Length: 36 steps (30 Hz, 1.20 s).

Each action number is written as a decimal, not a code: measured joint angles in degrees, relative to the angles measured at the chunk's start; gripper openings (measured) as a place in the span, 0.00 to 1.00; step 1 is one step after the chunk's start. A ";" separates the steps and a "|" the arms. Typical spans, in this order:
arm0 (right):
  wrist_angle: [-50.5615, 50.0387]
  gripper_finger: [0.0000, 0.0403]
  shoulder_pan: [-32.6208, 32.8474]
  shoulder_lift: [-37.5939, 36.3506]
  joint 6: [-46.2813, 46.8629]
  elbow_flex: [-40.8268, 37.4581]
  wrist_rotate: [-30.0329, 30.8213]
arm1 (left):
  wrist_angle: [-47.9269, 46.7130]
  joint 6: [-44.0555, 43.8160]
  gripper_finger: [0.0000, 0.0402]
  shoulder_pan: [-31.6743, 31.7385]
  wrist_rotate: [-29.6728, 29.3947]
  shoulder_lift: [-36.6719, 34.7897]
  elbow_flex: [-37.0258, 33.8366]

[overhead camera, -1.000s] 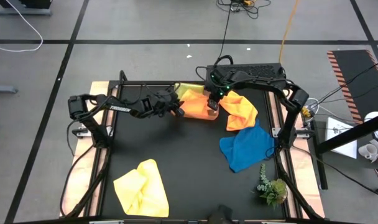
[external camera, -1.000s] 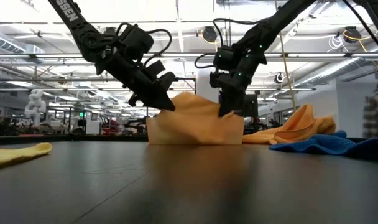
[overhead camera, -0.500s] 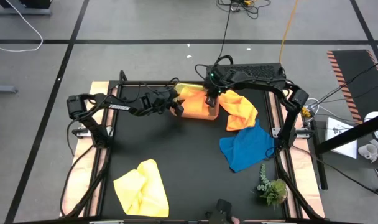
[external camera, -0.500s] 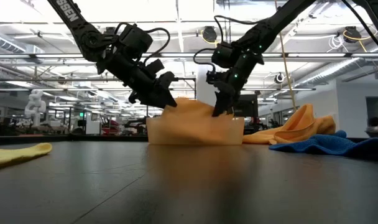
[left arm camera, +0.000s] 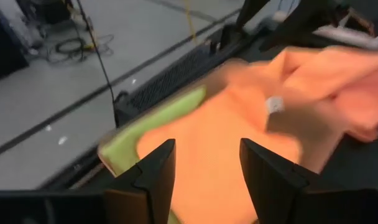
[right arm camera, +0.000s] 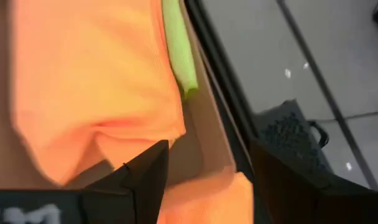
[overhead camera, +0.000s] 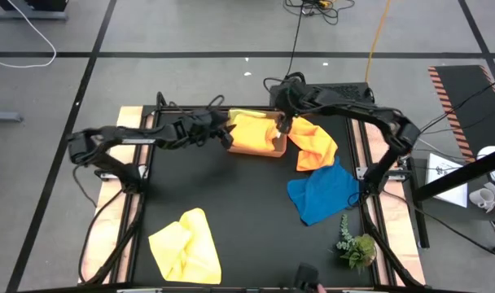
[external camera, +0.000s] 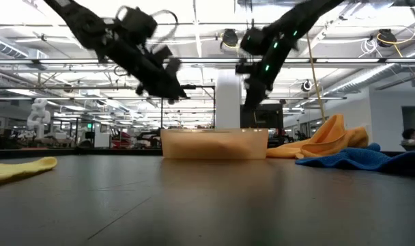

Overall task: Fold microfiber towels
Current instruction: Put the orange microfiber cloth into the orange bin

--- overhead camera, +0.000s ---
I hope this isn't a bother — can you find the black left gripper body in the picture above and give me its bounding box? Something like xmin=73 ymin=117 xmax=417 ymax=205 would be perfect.
xmin=184 ymin=108 xmax=230 ymax=142

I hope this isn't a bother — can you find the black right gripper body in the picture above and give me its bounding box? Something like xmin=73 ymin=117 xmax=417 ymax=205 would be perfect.
xmin=270 ymin=77 xmax=312 ymax=119

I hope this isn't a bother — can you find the green microfiber towel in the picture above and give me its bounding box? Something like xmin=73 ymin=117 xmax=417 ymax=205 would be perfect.
xmin=230 ymin=107 xmax=269 ymax=120

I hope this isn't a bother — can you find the orange microfiber towel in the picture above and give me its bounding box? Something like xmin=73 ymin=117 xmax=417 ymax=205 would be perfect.
xmin=230 ymin=112 xmax=279 ymax=154
xmin=287 ymin=116 xmax=339 ymax=173

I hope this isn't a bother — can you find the blue microfiber towel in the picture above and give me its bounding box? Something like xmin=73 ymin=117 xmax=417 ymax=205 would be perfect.
xmin=287 ymin=156 xmax=361 ymax=227

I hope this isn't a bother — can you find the yellow microfiber towel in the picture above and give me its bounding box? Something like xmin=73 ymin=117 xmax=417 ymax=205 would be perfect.
xmin=148 ymin=208 xmax=223 ymax=286

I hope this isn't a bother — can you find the orange plastic bin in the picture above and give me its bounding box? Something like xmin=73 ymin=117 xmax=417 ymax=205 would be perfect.
xmin=226 ymin=107 xmax=289 ymax=159

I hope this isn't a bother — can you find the black computer tower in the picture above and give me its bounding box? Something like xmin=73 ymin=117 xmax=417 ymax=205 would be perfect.
xmin=269 ymin=81 xmax=375 ymax=107

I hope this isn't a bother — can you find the light wooden side board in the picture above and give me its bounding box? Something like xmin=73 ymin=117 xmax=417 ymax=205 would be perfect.
xmin=351 ymin=117 xmax=427 ymax=286
xmin=79 ymin=106 xmax=155 ymax=284

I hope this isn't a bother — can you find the small artificial plant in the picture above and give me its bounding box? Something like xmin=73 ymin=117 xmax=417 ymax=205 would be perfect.
xmin=335 ymin=213 xmax=378 ymax=274

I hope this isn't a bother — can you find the white paper box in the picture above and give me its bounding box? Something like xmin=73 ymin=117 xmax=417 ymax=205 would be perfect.
xmin=424 ymin=152 xmax=470 ymax=209

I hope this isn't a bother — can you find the hazard-striped black mat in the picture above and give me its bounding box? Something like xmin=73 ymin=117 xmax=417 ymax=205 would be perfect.
xmin=427 ymin=63 xmax=495 ymax=164

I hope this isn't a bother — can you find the black diagonal bar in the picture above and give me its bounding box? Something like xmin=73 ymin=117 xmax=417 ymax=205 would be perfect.
xmin=412 ymin=145 xmax=495 ymax=203

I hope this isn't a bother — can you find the white round plate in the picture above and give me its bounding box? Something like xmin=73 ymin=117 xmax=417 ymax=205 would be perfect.
xmin=475 ymin=145 xmax=495 ymax=185

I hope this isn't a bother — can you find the grey floor bar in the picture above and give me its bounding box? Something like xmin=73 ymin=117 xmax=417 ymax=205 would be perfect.
xmin=0 ymin=110 xmax=24 ymax=124

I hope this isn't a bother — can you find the grey desk foot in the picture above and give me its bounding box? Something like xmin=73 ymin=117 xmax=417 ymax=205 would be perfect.
xmin=0 ymin=0 xmax=69 ymax=22

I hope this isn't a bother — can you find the white mug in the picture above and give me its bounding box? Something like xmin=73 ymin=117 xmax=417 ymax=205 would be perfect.
xmin=468 ymin=186 xmax=495 ymax=212

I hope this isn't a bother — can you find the black hanging cable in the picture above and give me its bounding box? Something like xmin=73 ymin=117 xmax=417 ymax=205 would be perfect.
xmin=285 ymin=0 xmax=305 ymax=79

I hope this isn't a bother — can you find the black cable bundle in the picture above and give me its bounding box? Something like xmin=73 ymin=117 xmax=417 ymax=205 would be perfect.
xmin=283 ymin=0 xmax=357 ymax=26

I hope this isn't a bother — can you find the yellow hanging cable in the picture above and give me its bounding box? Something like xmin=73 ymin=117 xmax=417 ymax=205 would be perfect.
xmin=364 ymin=0 xmax=392 ymax=85

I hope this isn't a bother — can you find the black table frame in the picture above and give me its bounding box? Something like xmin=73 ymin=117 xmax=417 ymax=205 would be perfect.
xmin=78 ymin=91 xmax=430 ymax=293

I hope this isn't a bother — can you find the white floor cable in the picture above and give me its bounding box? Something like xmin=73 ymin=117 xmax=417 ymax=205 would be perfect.
xmin=0 ymin=0 xmax=58 ymax=69

